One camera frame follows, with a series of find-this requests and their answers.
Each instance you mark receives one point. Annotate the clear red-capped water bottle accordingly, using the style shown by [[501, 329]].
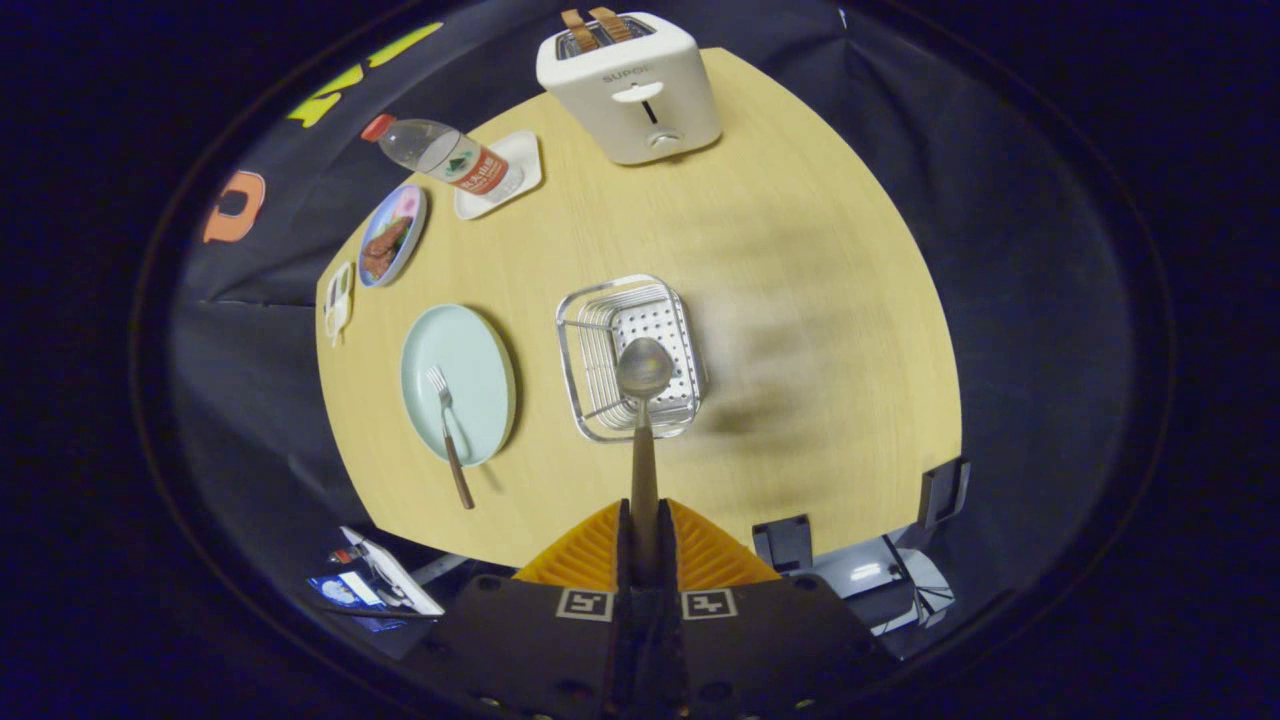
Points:
[[440, 150]]

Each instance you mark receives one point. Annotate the brown meat pieces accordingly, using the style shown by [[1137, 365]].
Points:
[[385, 248]]

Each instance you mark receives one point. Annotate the white divided sauce dish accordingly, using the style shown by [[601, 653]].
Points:
[[338, 300]]

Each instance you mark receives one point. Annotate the black table clamp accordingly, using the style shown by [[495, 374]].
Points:
[[943, 492], [783, 543]]

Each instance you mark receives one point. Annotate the mint green plate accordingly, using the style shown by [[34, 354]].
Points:
[[470, 345]]

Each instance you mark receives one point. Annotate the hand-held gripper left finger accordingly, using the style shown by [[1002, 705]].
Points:
[[520, 640]]

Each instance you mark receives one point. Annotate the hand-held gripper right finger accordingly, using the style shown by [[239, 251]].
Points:
[[770, 640]]

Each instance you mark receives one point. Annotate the brown bread slice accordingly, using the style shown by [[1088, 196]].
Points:
[[580, 30], [610, 23]]

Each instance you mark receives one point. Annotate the white flat board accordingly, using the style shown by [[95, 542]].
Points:
[[400, 580]]

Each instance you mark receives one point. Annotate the small white square tray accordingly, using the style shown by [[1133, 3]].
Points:
[[525, 150]]

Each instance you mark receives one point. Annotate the blue printed item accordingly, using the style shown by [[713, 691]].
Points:
[[345, 592]]

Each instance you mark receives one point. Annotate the blue patterned plate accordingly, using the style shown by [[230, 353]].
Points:
[[405, 205]]

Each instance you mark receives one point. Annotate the white toaster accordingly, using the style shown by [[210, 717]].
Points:
[[640, 125]]

